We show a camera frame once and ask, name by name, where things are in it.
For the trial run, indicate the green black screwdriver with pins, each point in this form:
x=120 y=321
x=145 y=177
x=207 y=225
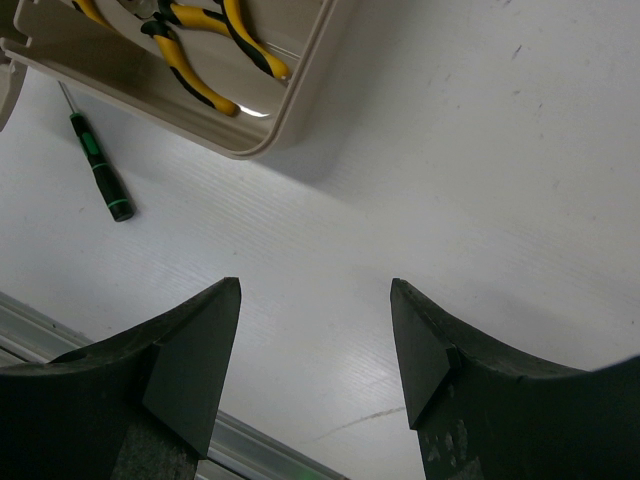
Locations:
x=111 y=188

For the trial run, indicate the beige plastic toolbox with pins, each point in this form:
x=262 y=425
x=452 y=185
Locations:
x=125 y=68

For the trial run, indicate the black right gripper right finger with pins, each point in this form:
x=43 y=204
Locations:
x=485 y=410

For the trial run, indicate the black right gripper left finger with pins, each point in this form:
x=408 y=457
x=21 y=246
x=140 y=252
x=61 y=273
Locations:
x=141 y=404

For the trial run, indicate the yellow black pliers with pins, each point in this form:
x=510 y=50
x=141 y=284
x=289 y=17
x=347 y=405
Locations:
x=89 y=9
x=229 y=23
x=158 y=28

